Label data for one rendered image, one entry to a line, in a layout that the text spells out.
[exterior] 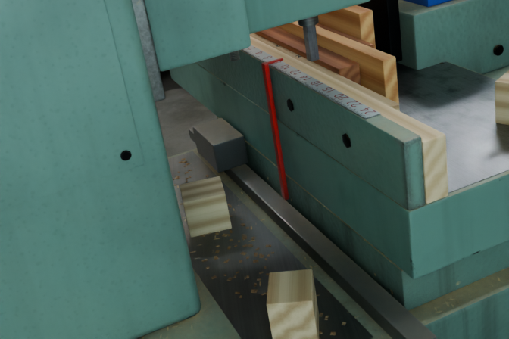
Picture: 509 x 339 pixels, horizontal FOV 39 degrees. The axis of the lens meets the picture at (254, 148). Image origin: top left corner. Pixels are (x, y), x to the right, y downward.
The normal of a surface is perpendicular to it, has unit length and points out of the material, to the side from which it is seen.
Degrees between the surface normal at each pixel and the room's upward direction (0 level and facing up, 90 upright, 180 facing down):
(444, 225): 90
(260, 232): 0
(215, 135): 0
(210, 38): 90
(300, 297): 0
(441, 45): 90
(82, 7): 90
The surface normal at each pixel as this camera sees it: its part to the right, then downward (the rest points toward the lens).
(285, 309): -0.07, 0.44
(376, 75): -0.90, 0.29
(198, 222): 0.17, 0.39
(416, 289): 0.39, 0.33
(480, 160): -0.15, -0.90
